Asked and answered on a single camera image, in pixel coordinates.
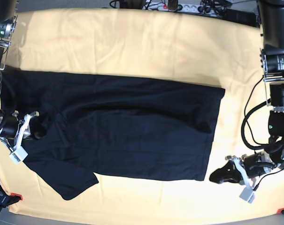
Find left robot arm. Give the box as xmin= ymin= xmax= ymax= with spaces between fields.
xmin=209 ymin=0 xmax=284 ymax=191

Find dark navy T-shirt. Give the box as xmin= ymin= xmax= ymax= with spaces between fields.
xmin=0 ymin=68 xmax=225 ymax=200

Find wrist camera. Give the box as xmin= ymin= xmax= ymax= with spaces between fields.
xmin=9 ymin=147 xmax=28 ymax=165
xmin=239 ymin=187 xmax=255 ymax=203

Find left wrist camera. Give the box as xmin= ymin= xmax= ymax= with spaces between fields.
xmin=239 ymin=187 xmax=255 ymax=203

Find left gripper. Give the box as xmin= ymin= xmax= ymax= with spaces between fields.
xmin=225 ymin=151 xmax=277 ymax=190

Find yellow table cloth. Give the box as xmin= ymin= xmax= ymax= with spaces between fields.
xmin=0 ymin=9 xmax=284 ymax=225

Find black box on floor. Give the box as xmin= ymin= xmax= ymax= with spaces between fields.
xmin=223 ymin=9 xmax=257 ymax=27

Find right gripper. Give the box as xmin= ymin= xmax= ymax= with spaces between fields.
xmin=0 ymin=111 xmax=39 ymax=152

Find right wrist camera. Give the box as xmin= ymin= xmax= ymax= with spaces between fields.
xmin=9 ymin=147 xmax=28 ymax=165

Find black cables on floor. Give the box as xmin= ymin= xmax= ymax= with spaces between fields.
xmin=198 ymin=0 xmax=227 ymax=15

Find white power strip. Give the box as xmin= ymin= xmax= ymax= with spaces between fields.
xmin=143 ymin=1 xmax=214 ymax=14

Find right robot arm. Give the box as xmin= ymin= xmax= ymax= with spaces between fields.
xmin=0 ymin=0 xmax=40 ymax=153

